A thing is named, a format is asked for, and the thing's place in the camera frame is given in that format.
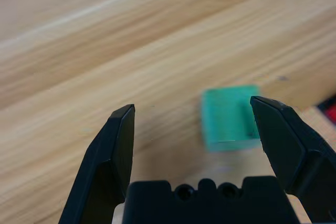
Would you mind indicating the green wooden block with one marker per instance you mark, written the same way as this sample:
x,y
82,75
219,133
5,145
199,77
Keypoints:
x,y
225,119

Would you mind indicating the black square pad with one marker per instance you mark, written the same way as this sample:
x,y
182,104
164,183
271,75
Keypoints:
x,y
322,106

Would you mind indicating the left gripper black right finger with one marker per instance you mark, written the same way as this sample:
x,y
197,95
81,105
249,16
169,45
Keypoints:
x,y
288,142

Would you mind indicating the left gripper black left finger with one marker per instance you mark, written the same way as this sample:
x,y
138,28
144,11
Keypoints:
x,y
105,155

